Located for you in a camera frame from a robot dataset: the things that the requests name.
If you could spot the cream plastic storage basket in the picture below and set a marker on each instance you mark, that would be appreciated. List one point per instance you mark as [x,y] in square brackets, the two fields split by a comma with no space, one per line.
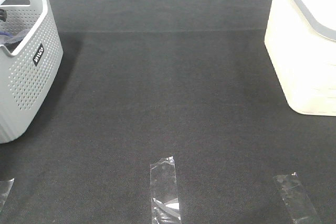
[300,41]

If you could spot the grey perforated laundry basket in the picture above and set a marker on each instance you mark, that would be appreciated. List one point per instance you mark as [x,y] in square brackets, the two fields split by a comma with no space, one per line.
[28,72]

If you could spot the left clear tape strip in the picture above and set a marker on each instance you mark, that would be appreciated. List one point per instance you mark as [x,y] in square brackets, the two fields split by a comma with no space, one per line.
[5,187]

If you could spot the right clear tape strip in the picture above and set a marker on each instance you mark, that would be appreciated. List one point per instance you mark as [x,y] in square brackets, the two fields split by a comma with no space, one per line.
[296,199]

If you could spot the black table mat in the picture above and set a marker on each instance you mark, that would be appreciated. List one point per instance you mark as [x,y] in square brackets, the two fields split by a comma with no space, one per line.
[141,80]

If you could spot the clear tape strip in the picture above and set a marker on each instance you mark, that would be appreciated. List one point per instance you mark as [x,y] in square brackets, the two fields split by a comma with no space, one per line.
[5,187]
[165,207]
[296,199]

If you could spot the middle clear tape strip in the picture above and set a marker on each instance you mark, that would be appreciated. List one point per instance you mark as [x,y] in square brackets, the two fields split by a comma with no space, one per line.
[165,207]

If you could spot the blue cloth in basket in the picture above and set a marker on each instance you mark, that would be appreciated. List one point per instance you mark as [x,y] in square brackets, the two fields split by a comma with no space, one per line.
[4,36]

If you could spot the grey microfibre towel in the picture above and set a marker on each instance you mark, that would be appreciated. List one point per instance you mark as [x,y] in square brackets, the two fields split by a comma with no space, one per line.
[13,42]

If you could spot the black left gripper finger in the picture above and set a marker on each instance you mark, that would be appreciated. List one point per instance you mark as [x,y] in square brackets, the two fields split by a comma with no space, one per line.
[3,15]

